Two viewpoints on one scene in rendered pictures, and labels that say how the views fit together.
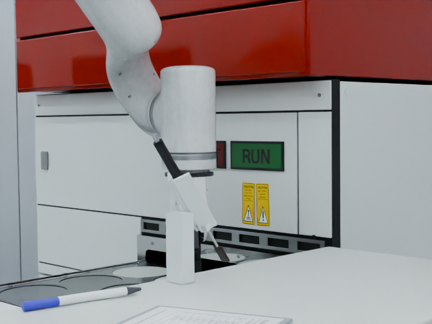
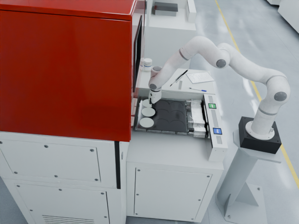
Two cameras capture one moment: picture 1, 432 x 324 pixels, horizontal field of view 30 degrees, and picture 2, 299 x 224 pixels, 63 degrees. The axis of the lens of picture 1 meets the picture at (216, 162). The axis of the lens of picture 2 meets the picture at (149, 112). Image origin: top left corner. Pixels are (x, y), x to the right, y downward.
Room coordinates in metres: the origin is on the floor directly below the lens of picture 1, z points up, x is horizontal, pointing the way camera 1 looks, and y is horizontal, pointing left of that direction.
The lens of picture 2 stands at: (2.24, 1.04, 2.09)
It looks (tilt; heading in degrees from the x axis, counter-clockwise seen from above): 41 degrees down; 226
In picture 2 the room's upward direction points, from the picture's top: 4 degrees clockwise
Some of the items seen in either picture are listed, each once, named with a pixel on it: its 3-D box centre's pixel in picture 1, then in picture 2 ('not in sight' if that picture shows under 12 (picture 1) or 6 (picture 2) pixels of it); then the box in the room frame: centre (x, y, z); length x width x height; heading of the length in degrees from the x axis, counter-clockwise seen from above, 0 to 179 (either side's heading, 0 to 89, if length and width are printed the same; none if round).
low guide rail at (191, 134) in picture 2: not in sight; (169, 132); (1.27, 0.26, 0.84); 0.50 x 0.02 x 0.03; 135
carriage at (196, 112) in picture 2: not in sight; (197, 118); (1.03, 0.30, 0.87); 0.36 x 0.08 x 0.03; 45
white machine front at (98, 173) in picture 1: (159, 194); (128, 116); (1.52, 0.11, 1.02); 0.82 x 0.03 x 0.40; 45
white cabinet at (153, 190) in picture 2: not in sight; (169, 150); (1.10, 0.15, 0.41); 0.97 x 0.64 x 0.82; 45
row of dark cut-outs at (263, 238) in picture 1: (223, 235); not in sight; (1.39, -0.01, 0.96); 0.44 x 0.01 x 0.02; 45
